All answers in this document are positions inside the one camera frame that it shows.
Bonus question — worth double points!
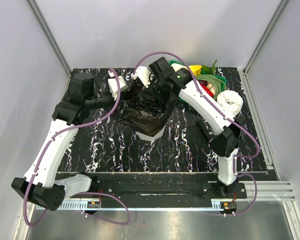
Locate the white faceted trash bin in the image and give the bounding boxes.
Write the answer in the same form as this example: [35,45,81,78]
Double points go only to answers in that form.
[136,126,166,142]

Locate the black trash bag roll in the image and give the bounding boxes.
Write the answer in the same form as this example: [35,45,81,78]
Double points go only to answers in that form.
[189,120,211,144]

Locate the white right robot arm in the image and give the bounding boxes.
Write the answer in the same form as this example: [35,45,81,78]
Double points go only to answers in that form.
[131,57,245,198]

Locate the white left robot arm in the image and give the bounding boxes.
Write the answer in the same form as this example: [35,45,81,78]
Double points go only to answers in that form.
[11,68,123,211]

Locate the white and yellow cabbage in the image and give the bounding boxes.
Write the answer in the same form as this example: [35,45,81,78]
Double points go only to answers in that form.
[171,63,202,76]

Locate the red chili pepper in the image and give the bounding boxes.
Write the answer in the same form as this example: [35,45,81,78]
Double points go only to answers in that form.
[202,85,214,98]

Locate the green plastic vegetable tray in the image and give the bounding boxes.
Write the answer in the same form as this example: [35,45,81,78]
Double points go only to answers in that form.
[168,59,228,102]

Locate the crumpled white paper ball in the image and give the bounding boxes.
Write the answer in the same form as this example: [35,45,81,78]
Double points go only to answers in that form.
[217,90,244,116]

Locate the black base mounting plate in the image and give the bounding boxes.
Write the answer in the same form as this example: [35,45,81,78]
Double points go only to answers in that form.
[52,172,277,208]

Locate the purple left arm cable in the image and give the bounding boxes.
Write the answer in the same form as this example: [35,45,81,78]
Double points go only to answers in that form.
[22,67,132,227]

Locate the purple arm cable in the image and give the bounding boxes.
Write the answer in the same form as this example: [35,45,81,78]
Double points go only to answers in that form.
[22,67,132,227]
[133,51,261,216]

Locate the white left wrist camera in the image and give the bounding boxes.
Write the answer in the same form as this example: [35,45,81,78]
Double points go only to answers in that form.
[107,71,128,100]

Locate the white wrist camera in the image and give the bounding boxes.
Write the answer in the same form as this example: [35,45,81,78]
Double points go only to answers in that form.
[107,71,128,100]
[131,66,151,88]

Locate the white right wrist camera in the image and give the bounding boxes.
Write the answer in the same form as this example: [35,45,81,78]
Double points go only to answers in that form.
[131,66,151,88]

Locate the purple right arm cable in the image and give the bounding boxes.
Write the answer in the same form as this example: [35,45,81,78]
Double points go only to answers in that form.
[133,51,261,216]

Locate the aluminium rail with slots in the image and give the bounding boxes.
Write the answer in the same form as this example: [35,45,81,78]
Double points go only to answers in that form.
[58,179,295,212]

